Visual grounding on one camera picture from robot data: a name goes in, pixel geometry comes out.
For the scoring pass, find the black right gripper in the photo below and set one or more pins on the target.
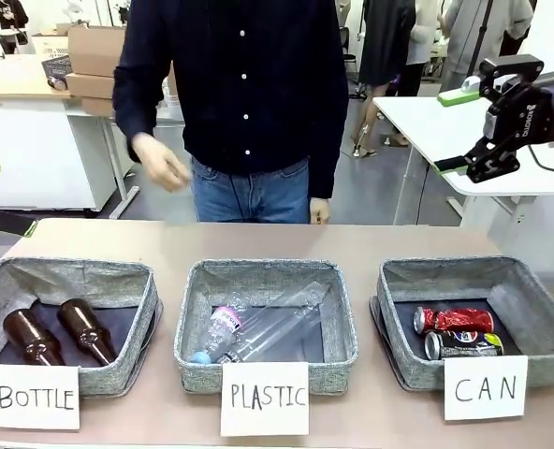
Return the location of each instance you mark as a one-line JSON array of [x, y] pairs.
[[522, 114]]

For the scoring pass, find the white paper sign CAN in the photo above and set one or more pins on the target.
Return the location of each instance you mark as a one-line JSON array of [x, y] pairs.
[[485, 388]]

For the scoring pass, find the large cardboard box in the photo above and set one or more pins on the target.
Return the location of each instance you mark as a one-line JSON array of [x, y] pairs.
[[97, 51]]

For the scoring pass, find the grey fabric basket plastic label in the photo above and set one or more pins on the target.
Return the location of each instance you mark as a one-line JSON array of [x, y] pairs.
[[258, 280]]

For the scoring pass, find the flat cardboard box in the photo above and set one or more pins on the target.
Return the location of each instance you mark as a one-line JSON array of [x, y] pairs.
[[90, 86]]

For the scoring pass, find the long clear plastic bottle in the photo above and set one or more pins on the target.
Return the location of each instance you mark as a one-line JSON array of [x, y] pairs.
[[277, 322]]

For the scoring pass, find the bystander in black dress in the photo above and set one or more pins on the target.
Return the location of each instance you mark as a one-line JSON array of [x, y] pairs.
[[384, 42]]

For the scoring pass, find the person in dark shirt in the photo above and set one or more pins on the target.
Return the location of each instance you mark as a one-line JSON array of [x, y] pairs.
[[258, 93]]

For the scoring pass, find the person's left hand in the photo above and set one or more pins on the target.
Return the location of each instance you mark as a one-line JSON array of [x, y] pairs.
[[319, 211]]

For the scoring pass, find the white desk with metal legs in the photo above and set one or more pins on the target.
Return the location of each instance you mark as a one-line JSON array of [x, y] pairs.
[[24, 140]]

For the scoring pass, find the bystander in grey coat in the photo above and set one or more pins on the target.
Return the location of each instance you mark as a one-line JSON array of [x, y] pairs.
[[469, 37]]

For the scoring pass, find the person's right hand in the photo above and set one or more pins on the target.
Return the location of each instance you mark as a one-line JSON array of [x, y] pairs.
[[157, 161]]

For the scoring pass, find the bystander in black hoodie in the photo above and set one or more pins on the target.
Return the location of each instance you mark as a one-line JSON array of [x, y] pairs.
[[9, 18]]

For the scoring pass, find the white paper sign BOTTLE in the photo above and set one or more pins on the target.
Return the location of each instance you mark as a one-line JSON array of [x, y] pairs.
[[33, 397]]

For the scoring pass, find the person's left forearm dark sleeve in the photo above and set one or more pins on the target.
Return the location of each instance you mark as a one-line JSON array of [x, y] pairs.
[[328, 159]]

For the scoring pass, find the clear plastic bottle blue cap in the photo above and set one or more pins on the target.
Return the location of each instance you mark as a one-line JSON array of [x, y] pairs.
[[221, 322]]

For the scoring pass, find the grey fabric basket can label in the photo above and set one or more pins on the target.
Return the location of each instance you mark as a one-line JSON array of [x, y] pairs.
[[445, 276]]

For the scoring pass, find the brown glass bottle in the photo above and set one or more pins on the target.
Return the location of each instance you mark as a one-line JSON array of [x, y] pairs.
[[29, 339], [87, 332]]

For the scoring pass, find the white table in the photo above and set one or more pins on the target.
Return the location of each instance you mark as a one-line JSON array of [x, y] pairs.
[[422, 121]]

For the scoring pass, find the bystander in white top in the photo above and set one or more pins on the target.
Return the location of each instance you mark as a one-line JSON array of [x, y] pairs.
[[422, 37]]

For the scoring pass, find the grey fabric basket bottle label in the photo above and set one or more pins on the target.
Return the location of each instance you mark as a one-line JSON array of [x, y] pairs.
[[71, 276]]

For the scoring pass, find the black Pepsi can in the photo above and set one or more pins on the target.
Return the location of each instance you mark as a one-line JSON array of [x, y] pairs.
[[464, 345]]

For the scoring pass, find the person's right forearm dark sleeve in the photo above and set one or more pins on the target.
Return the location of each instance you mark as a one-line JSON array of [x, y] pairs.
[[127, 121]]

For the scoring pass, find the crushed red can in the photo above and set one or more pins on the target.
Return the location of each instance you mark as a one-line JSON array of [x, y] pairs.
[[459, 320]]

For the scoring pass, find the white paper sign PLASTIC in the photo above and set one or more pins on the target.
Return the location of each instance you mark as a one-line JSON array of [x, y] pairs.
[[264, 397]]

